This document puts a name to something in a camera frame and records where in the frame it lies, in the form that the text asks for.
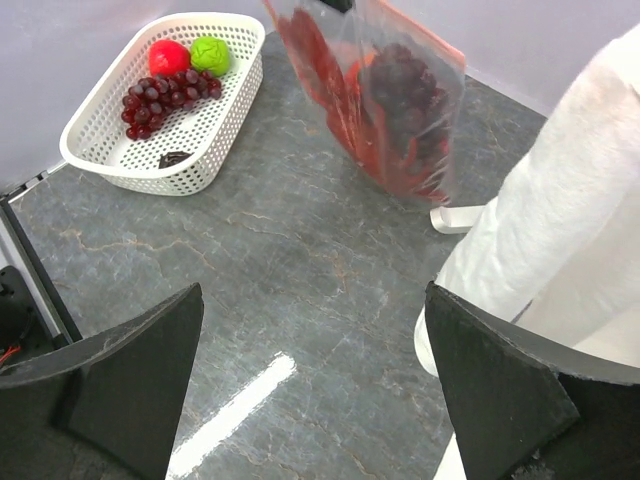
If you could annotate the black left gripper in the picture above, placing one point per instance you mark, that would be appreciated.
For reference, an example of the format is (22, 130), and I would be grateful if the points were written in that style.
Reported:
(341, 6)

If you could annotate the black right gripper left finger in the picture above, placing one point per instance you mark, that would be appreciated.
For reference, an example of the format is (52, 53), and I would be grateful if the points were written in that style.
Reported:
(107, 406)

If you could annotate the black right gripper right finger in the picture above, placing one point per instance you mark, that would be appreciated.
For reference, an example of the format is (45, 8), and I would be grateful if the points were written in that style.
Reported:
(525, 407)

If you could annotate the clear zip top bag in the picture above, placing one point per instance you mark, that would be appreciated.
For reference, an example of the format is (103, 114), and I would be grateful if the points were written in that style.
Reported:
(380, 100)

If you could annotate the green leafy vegetable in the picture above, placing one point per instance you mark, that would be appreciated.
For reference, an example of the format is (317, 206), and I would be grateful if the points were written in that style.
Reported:
(210, 54)

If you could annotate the white t-shirt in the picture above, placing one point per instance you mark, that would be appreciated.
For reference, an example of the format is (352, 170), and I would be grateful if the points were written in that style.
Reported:
(556, 252)

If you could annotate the white perforated plastic basket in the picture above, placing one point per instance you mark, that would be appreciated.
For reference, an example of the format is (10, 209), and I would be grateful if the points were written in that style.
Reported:
(94, 138)

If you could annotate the red apple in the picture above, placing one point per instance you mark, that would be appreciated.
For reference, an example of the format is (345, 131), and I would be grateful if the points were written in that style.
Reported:
(167, 57)

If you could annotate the dark purple grape bunch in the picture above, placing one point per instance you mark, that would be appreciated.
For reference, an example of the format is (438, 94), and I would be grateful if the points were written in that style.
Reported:
(149, 102)

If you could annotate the dark chocolate piece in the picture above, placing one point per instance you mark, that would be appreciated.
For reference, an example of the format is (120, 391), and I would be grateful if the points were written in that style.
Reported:
(172, 158)

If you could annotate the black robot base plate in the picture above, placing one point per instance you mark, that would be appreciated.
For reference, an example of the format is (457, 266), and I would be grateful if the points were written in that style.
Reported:
(34, 319)

